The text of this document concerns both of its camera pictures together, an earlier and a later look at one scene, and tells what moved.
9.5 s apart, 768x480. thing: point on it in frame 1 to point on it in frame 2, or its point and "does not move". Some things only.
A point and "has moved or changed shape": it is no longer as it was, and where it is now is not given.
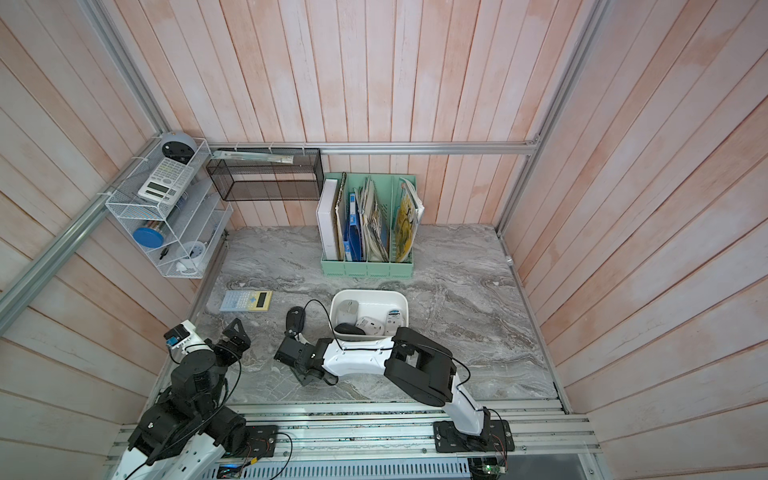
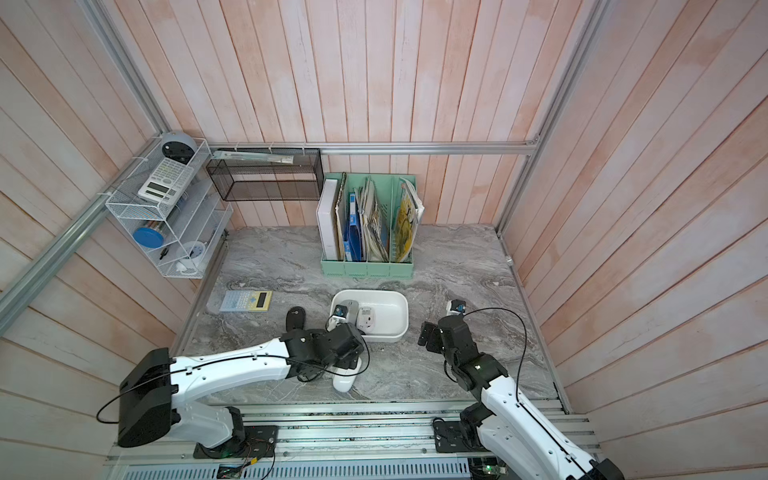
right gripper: [301, 377] to [426, 329]
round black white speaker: [178, 146] does not move
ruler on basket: [234, 155] does not move
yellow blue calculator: [246, 300] does not move
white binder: [327, 219] does not move
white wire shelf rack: [168, 206] does not move
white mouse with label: [394, 319] to [365, 319]
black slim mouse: [295, 320] does not move
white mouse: [370, 326] has moved or changed shape
